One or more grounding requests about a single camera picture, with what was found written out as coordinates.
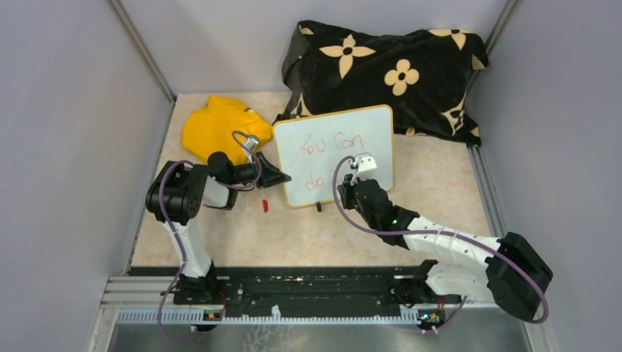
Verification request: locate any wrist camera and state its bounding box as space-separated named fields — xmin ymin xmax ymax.
xmin=244 ymin=136 xmax=260 ymax=153
xmin=349 ymin=153 xmax=377 ymax=185

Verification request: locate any yellow folded cloth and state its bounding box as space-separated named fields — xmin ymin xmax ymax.
xmin=181 ymin=95 xmax=272 ymax=166

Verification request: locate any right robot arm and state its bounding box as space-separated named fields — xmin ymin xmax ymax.
xmin=335 ymin=175 xmax=553 ymax=323

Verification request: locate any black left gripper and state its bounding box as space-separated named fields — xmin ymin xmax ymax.
xmin=227 ymin=151 xmax=292 ymax=189

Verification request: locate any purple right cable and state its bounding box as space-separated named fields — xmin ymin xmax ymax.
xmin=332 ymin=155 xmax=550 ymax=334

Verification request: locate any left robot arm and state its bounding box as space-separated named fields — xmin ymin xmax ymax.
xmin=145 ymin=152 xmax=291 ymax=304

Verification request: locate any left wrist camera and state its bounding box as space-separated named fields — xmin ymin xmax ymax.
xmin=244 ymin=136 xmax=260 ymax=153

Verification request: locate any purple cable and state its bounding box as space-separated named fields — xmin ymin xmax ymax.
xmin=155 ymin=131 xmax=263 ymax=344
xmin=332 ymin=155 xmax=550 ymax=334

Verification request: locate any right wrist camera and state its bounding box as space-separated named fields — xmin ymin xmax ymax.
xmin=349 ymin=153 xmax=377 ymax=185

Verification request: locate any black floral pillow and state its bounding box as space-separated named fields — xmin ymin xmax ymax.
xmin=276 ymin=20 xmax=489 ymax=146

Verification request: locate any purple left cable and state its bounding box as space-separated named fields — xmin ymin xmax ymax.
xmin=155 ymin=131 xmax=263 ymax=344

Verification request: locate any yellow-framed whiteboard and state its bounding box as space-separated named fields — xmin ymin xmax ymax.
xmin=273 ymin=104 xmax=395 ymax=208

